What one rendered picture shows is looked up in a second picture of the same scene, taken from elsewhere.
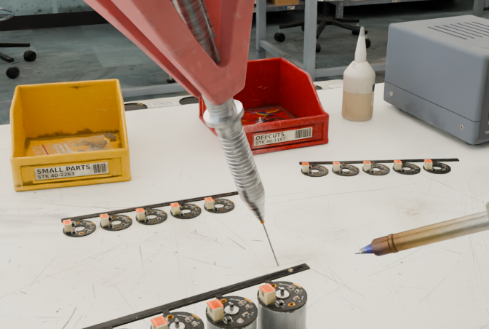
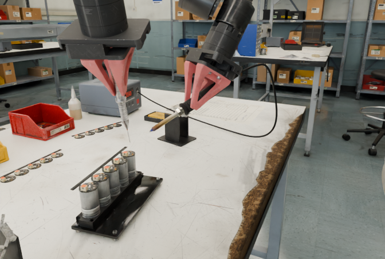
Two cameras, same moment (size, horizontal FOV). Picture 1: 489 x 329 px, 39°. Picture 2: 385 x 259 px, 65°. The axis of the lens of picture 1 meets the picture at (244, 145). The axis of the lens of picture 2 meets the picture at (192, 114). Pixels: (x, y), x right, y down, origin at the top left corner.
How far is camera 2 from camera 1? 0.27 m
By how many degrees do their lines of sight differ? 43
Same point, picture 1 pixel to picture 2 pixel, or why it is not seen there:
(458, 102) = (114, 104)
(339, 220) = (102, 146)
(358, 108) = (77, 115)
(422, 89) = (98, 103)
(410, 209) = (120, 137)
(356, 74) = (74, 102)
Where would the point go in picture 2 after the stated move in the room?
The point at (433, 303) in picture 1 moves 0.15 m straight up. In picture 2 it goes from (148, 154) to (144, 86)
